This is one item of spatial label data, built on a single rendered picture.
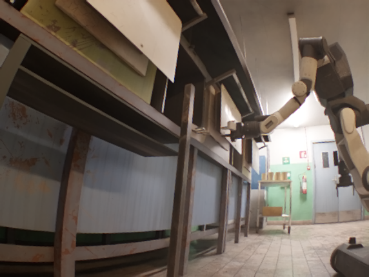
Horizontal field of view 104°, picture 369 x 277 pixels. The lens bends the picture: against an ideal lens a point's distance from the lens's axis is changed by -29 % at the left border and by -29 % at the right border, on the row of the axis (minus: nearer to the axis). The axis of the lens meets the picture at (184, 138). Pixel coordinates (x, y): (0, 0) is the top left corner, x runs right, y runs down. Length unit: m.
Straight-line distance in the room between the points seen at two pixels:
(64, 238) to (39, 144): 0.28
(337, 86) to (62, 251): 1.37
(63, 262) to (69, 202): 0.19
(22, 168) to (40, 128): 0.13
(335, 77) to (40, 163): 1.34
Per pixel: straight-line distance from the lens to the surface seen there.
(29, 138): 0.64
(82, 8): 0.78
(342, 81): 1.22
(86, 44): 0.74
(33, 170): 0.64
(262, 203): 4.30
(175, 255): 0.69
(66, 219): 0.64
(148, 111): 0.89
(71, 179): 0.63
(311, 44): 1.16
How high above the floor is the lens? 0.45
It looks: 18 degrees up
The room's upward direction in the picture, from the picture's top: 5 degrees clockwise
